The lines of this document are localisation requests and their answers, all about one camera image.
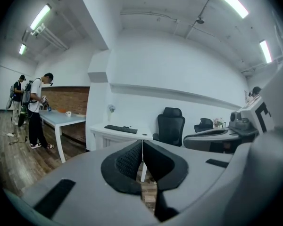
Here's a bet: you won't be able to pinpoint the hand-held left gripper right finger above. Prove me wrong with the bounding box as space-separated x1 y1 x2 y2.
143 139 250 222

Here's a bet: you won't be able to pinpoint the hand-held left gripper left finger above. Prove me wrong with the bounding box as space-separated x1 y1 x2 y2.
4 139 157 226

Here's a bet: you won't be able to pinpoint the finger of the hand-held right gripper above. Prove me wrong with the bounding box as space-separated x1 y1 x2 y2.
183 128 241 154

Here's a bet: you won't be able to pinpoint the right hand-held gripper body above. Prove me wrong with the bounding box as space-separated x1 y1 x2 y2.
228 95 276 137

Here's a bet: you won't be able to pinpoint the black keyboard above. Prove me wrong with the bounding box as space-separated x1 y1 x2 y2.
104 124 139 135

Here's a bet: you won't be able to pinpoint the pink potted flowers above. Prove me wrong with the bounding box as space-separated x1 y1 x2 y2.
213 117 225 129

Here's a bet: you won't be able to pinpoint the black headrest office chair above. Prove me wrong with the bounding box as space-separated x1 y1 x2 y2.
152 107 186 147

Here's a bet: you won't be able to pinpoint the white desk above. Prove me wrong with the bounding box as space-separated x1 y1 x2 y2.
89 122 154 183

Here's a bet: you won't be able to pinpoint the blue-top white table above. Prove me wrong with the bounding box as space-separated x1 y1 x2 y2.
38 109 87 164

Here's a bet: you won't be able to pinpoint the black cable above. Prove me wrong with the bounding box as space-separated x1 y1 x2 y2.
9 126 29 146

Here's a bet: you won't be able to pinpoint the white cable tray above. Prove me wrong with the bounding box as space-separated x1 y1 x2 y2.
30 23 69 51

